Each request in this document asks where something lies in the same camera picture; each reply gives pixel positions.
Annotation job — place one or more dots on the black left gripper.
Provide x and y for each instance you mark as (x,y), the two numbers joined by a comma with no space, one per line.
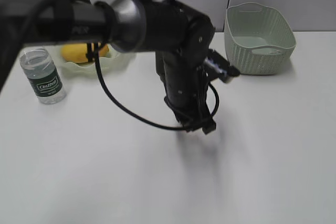
(186,93)

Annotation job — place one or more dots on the yellow mango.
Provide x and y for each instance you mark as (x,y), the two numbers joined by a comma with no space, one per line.
(76,53)

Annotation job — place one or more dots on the clear plastic water bottle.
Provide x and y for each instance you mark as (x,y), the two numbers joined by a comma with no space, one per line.
(42,75)

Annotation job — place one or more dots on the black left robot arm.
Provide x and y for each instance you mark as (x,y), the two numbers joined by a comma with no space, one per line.
(178,35)

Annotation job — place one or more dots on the black mesh pen holder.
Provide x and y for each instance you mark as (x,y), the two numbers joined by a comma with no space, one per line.
(159,64)

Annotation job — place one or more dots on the frosted green wavy plate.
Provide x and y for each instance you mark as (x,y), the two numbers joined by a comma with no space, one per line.
(110,61)

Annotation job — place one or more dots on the green woven plastic basket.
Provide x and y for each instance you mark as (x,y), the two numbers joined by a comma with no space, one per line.
(258,39)

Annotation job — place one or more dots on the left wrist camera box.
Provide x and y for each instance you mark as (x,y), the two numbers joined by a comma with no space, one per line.
(217,67)

